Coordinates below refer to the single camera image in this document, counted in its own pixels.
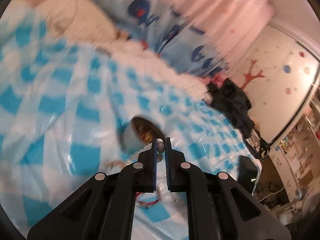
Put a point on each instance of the blue white checkered plastic sheet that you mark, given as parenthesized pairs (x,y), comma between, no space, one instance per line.
(63,108)

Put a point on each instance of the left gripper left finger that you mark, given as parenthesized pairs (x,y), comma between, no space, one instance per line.
(154,163)

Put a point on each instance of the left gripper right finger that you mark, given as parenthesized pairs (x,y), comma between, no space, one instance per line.
(168,162)

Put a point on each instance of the pink clothing item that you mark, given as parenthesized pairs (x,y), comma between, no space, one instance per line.
(217,79)

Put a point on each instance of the blue whale pattern curtain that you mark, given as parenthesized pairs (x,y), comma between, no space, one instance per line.
(198,37)

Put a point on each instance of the black clothes pile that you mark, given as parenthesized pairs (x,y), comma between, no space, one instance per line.
(234,104)

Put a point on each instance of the round silver metal tin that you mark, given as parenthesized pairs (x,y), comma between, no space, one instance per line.
(138,133)

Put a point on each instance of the cream white quilt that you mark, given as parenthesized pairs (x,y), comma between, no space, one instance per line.
(81,21)

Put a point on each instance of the white tree pattern wardrobe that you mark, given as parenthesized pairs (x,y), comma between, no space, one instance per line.
(276,74)

